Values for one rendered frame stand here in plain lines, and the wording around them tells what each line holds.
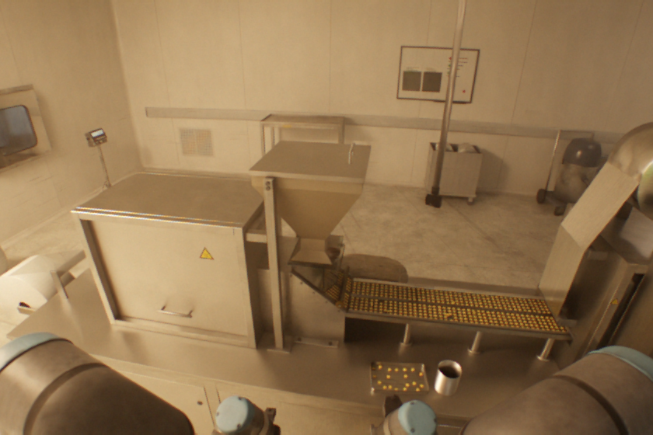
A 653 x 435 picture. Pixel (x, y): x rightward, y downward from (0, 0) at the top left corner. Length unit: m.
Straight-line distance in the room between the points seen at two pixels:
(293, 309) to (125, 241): 0.68
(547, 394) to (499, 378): 1.04
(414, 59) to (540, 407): 4.56
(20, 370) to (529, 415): 0.57
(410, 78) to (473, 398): 4.02
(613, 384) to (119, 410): 0.54
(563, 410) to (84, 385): 0.51
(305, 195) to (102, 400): 0.81
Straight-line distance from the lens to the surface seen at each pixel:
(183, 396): 1.61
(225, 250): 1.27
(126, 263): 1.55
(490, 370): 1.54
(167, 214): 1.33
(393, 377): 1.41
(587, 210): 1.45
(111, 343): 1.70
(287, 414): 1.48
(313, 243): 1.29
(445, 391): 1.39
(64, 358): 0.53
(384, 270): 1.59
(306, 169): 1.10
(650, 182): 1.36
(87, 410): 0.47
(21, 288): 2.29
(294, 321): 1.47
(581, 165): 4.97
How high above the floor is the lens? 1.89
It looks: 27 degrees down
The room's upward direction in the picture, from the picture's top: 1 degrees clockwise
